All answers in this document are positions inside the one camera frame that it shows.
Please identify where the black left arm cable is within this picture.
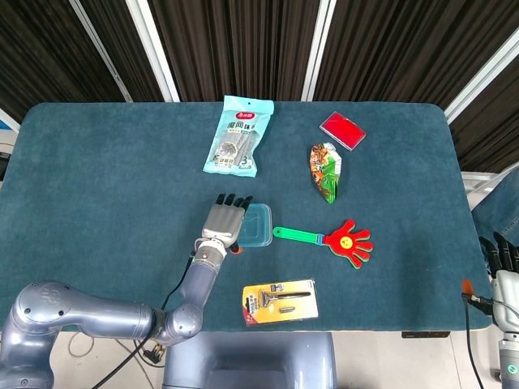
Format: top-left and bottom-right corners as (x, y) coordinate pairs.
(91, 250), (198, 389)

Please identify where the black right hand cable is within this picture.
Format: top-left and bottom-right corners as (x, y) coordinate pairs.
(462, 299), (487, 389)

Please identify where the teal dishcloth package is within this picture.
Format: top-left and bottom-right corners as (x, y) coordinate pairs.
(202, 95), (275, 178)

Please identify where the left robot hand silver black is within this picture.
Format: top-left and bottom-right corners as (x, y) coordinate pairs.
(201, 193), (255, 255)

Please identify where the white frame post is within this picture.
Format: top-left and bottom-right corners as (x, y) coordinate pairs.
(125, 0), (181, 102)
(68, 0), (134, 102)
(302, 0), (337, 102)
(444, 38), (519, 125)

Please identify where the white blue panel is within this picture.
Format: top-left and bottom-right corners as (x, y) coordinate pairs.
(0, 107), (21, 133)

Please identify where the blue denim fabric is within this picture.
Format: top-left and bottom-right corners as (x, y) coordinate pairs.
(472, 169), (519, 248)

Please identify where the teal table cloth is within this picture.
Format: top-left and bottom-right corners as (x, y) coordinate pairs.
(0, 100), (494, 334)

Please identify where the white metal rack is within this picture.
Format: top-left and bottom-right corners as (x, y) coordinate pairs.
(461, 161), (519, 203)

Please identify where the yellow razor blister pack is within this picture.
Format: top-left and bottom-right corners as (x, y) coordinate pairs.
(242, 277), (320, 327)

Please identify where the red green hand clapper toy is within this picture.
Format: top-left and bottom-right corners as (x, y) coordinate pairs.
(272, 219), (375, 270)

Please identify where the black pleated curtain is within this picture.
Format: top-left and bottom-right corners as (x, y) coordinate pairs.
(0, 0), (519, 173)

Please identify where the blue plastic lid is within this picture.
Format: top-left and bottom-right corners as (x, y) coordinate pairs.
(237, 202), (273, 248)

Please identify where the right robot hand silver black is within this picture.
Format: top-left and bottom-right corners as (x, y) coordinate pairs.
(461, 231), (519, 331)

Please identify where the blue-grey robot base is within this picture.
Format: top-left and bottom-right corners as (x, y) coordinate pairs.
(161, 331), (338, 389)

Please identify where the green orange snack bag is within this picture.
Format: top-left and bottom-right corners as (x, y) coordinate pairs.
(309, 142), (344, 206)

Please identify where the red flat ink pad case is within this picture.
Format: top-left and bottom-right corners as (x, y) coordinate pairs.
(319, 110), (367, 152)

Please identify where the black power plug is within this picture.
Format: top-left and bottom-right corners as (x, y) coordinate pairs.
(144, 342), (167, 368)

